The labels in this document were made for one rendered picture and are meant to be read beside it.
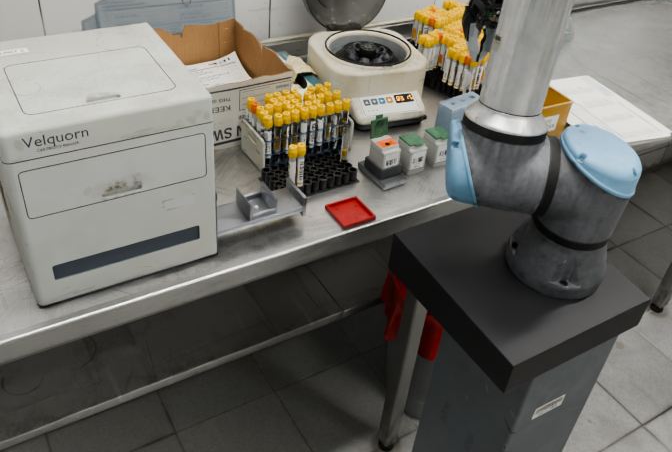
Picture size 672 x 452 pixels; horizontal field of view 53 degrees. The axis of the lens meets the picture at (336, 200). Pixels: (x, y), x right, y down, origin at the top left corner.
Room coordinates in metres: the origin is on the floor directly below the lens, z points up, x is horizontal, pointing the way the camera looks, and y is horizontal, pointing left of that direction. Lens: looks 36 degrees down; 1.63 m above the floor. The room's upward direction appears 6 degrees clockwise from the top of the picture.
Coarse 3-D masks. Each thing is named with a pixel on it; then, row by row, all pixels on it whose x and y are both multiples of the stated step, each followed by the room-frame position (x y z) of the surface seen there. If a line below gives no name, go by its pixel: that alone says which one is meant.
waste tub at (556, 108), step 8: (552, 88) 1.38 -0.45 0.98; (552, 96) 1.37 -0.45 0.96; (560, 96) 1.36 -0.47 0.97; (544, 104) 1.39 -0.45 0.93; (552, 104) 1.37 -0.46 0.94; (560, 104) 1.31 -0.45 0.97; (568, 104) 1.32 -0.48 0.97; (544, 112) 1.29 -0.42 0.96; (552, 112) 1.30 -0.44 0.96; (560, 112) 1.31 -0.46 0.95; (568, 112) 1.33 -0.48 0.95; (552, 120) 1.30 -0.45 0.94; (560, 120) 1.32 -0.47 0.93; (552, 128) 1.31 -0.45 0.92; (560, 128) 1.32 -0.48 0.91; (560, 136) 1.33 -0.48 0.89
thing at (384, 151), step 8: (384, 136) 1.14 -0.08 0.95; (376, 144) 1.11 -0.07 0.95; (384, 144) 1.11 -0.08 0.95; (392, 144) 1.11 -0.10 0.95; (376, 152) 1.10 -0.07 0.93; (384, 152) 1.09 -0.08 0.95; (392, 152) 1.10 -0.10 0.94; (400, 152) 1.11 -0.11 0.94; (376, 160) 1.10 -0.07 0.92; (384, 160) 1.09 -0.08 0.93; (392, 160) 1.10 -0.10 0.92; (384, 168) 1.09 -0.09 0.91
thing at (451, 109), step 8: (456, 96) 1.29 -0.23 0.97; (464, 96) 1.30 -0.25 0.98; (472, 96) 1.30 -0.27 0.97; (440, 104) 1.26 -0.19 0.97; (448, 104) 1.25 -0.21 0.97; (456, 104) 1.26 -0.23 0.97; (464, 104) 1.26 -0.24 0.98; (440, 112) 1.25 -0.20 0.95; (448, 112) 1.24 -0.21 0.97; (456, 112) 1.24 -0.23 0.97; (440, 120) 1.25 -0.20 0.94; (448, 120) 1.23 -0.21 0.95; (448, 128) 1.23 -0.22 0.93
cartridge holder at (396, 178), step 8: (368, 160) 1.11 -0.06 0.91; (360, 168) 1.13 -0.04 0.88; (368, 168) 1.11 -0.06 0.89; (376, 168) 1.09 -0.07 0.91; (392, 168) 1.09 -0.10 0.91; (400, 168) 1.11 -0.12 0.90; (368, 176) 1.10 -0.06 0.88; (376, 176) 1.09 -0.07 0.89; (384, 176) 1.08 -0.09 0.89; (392, 176) 1.09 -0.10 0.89; (400, 176) 1.10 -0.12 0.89; (384, 184) 1.06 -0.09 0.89; (392, 184) 1.07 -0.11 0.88; (400, 184) 1.09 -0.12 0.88
